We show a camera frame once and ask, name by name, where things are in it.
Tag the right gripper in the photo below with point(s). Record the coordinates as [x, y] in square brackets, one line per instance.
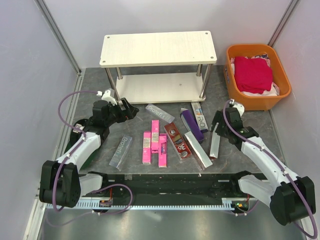
[217, 118]

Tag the pink box middle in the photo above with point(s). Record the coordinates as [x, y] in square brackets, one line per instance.
[155, 129]

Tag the clear Protefix box front left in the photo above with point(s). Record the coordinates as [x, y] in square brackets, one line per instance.
[119, 156]

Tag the pink box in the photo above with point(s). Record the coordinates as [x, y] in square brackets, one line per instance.
[146, 148]
[162, 150]
[155, 129]

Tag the purple toothpaste box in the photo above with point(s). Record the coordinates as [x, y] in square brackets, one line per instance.
[190, 124]

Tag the silver red toothpaste box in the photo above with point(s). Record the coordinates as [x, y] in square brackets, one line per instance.
[214, 144]

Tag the pink box left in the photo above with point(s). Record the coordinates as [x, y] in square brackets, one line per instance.
[146, 148]

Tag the white two-tier shelf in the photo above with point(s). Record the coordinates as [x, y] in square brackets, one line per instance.
[160, 49]

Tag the white RiO toothpaste box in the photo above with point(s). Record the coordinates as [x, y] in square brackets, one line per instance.
[199, 117]

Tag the pink box right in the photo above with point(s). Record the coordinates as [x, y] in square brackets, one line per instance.
[162, 150]

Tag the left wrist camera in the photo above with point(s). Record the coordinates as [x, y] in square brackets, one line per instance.
[108, 96]

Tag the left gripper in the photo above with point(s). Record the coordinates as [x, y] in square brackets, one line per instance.
[125, 115]

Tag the red folded cloth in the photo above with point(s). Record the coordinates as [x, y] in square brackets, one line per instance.
[252, 75]

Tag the clear Protefix box near shelf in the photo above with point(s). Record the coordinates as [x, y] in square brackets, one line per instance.
[159, 113]

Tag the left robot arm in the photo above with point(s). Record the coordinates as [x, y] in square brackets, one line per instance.
[60, 182]

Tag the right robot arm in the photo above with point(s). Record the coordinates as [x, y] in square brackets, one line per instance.
[288, 196]

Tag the orange plastic basket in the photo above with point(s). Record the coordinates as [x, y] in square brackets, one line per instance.
[256, 103]

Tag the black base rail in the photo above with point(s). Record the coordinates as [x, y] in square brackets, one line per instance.
[212, 185]

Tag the silver backed toothpaste box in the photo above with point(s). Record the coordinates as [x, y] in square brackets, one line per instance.
[200, 155]

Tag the slotted cable duct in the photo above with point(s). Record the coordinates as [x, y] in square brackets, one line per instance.
[226, 204]

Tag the red 3D toothpaste box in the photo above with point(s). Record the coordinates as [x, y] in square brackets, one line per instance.
[177, 141]

